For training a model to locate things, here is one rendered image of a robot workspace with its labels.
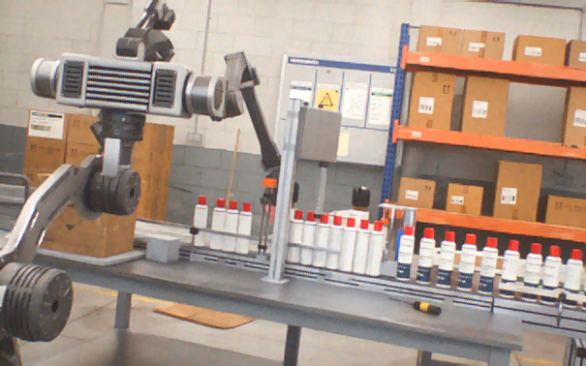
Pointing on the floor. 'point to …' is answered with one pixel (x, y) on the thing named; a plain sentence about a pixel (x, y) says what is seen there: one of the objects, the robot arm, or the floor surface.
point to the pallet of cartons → (46, 163)
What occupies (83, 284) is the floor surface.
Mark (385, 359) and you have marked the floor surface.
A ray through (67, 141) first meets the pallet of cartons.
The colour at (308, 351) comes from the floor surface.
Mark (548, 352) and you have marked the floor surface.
